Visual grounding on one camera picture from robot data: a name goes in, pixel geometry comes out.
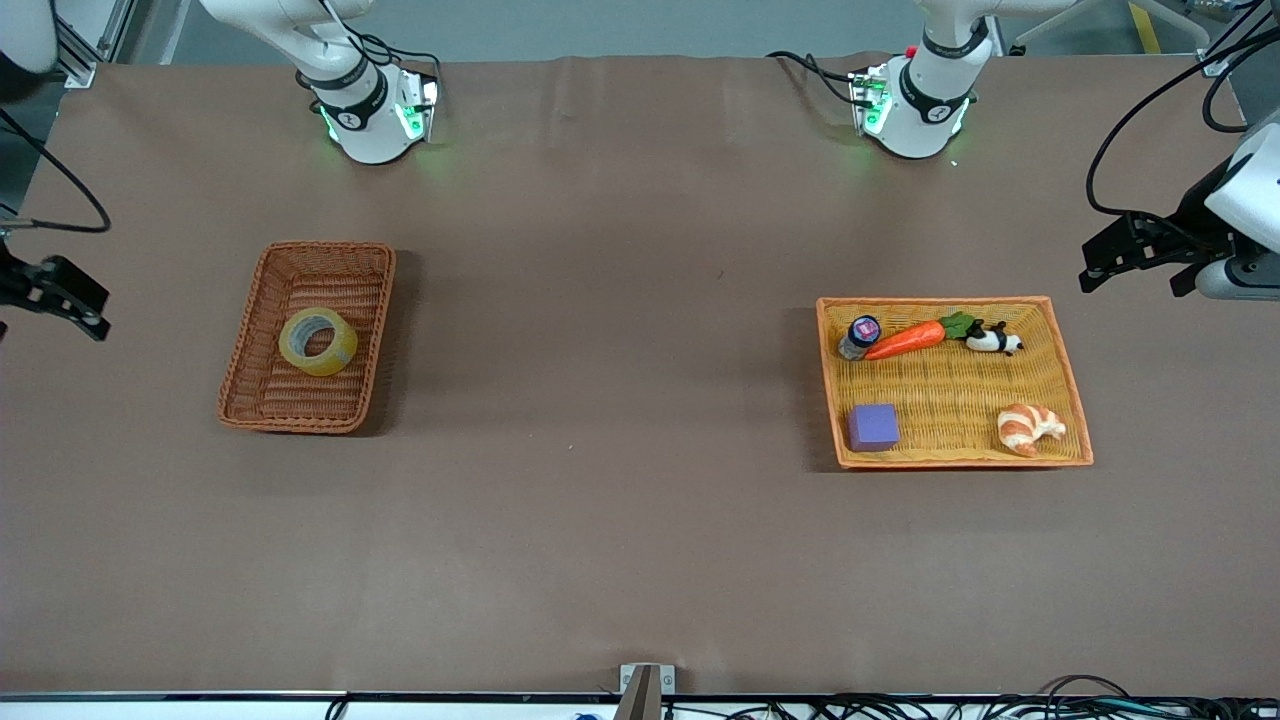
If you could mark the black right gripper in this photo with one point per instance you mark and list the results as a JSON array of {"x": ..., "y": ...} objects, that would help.
[{"x": 20, "y": 283}]

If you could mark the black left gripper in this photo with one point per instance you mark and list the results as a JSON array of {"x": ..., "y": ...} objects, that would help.
[{"x": 1188, "y": 218}]

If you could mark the clear yellowish tape roll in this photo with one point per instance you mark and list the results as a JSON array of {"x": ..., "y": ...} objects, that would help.
[{"x": 340, "y": 350}]

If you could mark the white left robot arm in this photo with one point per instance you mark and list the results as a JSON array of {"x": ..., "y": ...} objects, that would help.
[{"x": 930, "y": 100}]

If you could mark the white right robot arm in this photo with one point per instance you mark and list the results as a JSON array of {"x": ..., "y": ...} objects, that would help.
[{"x": 360, "y": 120}]

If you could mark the orange wicker basket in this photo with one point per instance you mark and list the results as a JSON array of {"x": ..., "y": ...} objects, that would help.
[{"x": 950, "y": 400}]

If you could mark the brown wicker basket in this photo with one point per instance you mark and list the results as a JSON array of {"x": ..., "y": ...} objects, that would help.
[{"x": 310, "y": 410}]

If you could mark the black white panda toy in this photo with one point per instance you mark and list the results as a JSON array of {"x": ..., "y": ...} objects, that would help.
[{"x": 990, "y": 341}]

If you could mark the toy croissant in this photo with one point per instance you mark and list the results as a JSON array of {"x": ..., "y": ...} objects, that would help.
[{"x": 1025, "y": 428}]

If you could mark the orange toy carrot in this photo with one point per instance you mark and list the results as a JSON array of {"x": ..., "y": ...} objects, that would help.
[{"x": 905, "y": 340}]

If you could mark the small jar purple lid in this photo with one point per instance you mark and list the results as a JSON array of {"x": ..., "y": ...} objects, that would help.
[{"x": 862, "y": 330}]

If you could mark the purple foam cube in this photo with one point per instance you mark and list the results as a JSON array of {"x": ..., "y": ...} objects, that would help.
[{"x": 873, "y": 428}]

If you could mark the brown table cover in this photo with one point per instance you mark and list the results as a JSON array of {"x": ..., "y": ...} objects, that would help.
[{"x": 600, "y": 500}]

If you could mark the aluminium frame post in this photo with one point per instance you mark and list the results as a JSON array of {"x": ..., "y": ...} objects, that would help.
[
  {"x": 1218, "y": 62},
  {"x": 85, "y": 65}
]

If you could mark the grey metal camera bracket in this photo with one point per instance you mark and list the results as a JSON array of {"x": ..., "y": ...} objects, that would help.
[{"x": 645, "y": 690}]

